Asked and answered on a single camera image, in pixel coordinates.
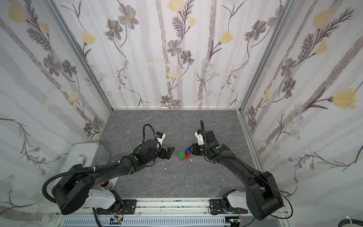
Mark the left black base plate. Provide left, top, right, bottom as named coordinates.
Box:
left=95, top=200, right=137, bottom=215

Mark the black corrugated cable conduit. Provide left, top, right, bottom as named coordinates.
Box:
left=42, top=161, right=120, bottom=204

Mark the grey metal control box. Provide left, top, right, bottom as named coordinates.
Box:
left=60, top=142, right=111, bottom=173

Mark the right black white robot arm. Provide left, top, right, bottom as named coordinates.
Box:
left=186, top=143, right=284, bottom=220

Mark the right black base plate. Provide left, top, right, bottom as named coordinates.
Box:
left=208, top=199, right=248, bottom=215

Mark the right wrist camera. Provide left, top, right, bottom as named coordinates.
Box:
left=195, top=130, right=205, bottom=146

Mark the white slotted cable duct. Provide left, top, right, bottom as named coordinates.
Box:
left=60, top=217, right=230, bottom=227

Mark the upturned blue square lego brick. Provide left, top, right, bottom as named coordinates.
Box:
left=185, top=148, right=192, bottom=154

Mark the orange capped brown bottle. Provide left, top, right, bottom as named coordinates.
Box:
left=100, top=181, right=113, bottom=190

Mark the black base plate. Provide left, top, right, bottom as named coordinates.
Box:
left=208, top=199, right=248, bottom=215
left=95, top=200, right=137, bottom=215

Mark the green square lego brick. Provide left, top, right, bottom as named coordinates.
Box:
left=179, top=152, right=186, bottom=160

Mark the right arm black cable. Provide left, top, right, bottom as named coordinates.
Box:
left=266, top=181, right=294, bottom=219

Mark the aluminium mounting rail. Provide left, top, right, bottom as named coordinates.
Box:
left=55, top=198, right=290, bottom=218

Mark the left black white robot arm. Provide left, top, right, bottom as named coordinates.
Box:
left=42, top=144, right=175, bottom=215

